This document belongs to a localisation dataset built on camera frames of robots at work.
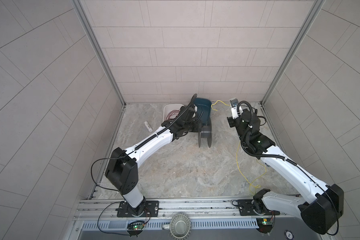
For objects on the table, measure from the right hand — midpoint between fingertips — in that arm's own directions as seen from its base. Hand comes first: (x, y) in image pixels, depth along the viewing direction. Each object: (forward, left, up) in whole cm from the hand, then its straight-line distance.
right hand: (233, 106), depth 74 cm
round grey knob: (-44, +30, -30) cm, 61 cm away
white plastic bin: (+23, +36, -22) cm, 48 cm away
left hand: (-2, +14, -10) cm, 17 cm away
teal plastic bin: (+28, +9, -27) cm, 39 cm away
